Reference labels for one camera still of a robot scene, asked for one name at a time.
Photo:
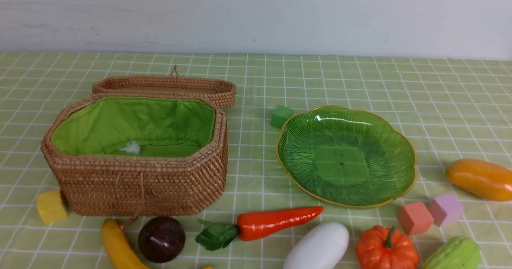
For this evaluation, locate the orange toy carrot green leaves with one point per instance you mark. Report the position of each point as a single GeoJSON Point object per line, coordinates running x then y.
{"type": "Point", "coordinates": [253, 226]}

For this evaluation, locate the white toy eggplant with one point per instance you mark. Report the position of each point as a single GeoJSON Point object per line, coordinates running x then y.
{"type": "Point", "coordinates": [321, 248]}

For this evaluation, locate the dark purple toy mangosteen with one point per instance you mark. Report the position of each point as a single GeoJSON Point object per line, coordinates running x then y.
{"type": "Point", "coordinates": [161, 239]}

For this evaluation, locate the orange toy pumpkin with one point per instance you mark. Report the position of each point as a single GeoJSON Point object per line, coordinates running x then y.
{"type": "Point", "coordinates": [386, 248]}

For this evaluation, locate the yellow toy banana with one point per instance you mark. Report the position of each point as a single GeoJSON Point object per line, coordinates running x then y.
{"type": "Point", "coordinates": [117, 248]}

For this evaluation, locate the green toy bitter gourd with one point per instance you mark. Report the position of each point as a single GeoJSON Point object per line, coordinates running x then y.
{"type": "Point", "coordinates": [457, 253]}

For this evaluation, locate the orange yellow toy mango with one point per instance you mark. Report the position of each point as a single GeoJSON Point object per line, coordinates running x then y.
{"type": "Point", "coordinates": [483, 179]}

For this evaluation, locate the green foam cube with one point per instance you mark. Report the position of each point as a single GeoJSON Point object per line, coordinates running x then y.
{"type": "Point", "coordinates": [280, 115]}

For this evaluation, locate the woven wicker basket lid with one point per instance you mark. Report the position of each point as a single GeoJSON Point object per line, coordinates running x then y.
{"type": "Point", "coordinates": [221, 92]}

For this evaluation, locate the green glass leaf plate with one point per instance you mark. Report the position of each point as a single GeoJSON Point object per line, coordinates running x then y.
{"type": "Point", "coordinates": [349, 158]}

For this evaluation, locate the woven wicker basket green lining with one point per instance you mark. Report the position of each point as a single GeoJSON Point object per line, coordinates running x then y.
{"type": "Point", "coordinates": [139, 154]}

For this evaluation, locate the green checkered tablecloth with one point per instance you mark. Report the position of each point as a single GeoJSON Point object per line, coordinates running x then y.
{"type": "Point", "coordinates": [448, 108]}

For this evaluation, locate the red foam cube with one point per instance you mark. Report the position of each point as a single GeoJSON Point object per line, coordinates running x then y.
{"type": "Point", "coordinates": [415, 218]}

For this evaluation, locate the pink foam cube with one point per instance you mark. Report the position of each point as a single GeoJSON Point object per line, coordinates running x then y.
{"type": "Point", "coordinates": [445, 209]}

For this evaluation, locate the yellow foam cube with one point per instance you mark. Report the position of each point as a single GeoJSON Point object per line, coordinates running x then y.
{"type": "Point", "coordinates": [51, 206]}

